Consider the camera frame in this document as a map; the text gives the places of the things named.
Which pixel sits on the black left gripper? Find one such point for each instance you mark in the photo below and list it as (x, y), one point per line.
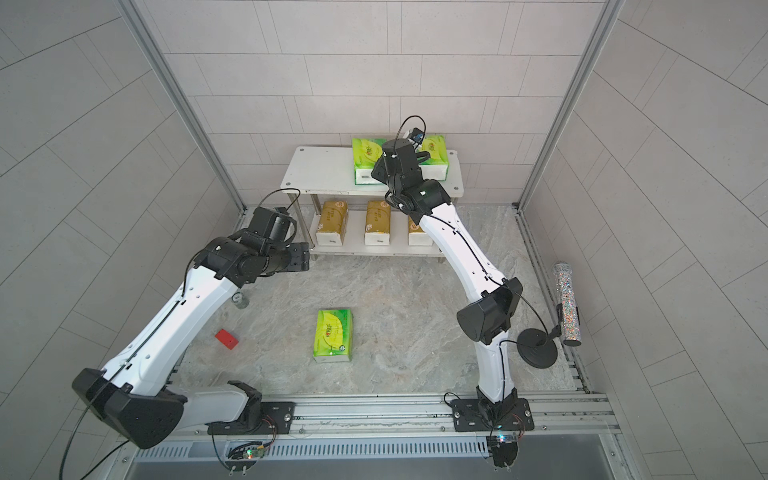
(302, 257)

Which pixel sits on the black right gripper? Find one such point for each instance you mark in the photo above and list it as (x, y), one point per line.
(388, 165)

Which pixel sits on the green tissue pack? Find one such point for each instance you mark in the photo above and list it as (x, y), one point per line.
(433, 158)
(366, 153)
(333, 335)

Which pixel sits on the gold tissue pack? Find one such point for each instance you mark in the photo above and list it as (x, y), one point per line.
(378, 223)
(332, 223)
(417, 237)

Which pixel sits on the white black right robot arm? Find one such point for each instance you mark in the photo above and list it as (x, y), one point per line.
(492, 298)

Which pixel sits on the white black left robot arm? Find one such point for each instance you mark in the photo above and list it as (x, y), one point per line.
(130, 393)

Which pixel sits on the white two-tier metal shelf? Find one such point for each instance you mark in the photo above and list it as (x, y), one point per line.
(322, 173)

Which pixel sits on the red block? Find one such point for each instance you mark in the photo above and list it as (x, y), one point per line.
(227, 339)

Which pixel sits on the left controller circuit board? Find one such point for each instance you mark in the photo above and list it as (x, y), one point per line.
(242, 458)

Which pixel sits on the controller circuit board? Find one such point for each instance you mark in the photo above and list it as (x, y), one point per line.
(502, 451)
(242, 458)

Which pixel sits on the black round stand base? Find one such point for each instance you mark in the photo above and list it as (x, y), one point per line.
(537, 347)

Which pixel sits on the glitter tube on stand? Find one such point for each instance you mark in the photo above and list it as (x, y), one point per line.
(567, 309)

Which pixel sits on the right controller circuit board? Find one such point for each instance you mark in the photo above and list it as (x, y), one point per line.
(502, 451)

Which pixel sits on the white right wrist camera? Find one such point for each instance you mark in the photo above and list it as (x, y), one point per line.
(415, 136)

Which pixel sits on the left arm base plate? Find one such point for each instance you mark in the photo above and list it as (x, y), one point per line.
(265, 418)

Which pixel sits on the aluminium corner frame post left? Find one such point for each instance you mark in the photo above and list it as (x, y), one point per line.
(150, 48)

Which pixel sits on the aluminium corner frame post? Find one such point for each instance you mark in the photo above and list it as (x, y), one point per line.
(150, 48)
(605, 22)

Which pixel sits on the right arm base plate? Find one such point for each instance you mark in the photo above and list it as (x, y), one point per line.
(476, 415)

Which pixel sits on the aluminium corner frame post right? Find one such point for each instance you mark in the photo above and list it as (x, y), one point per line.
(605, 22)

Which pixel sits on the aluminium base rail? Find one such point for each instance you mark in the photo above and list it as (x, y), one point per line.
(429, 415)

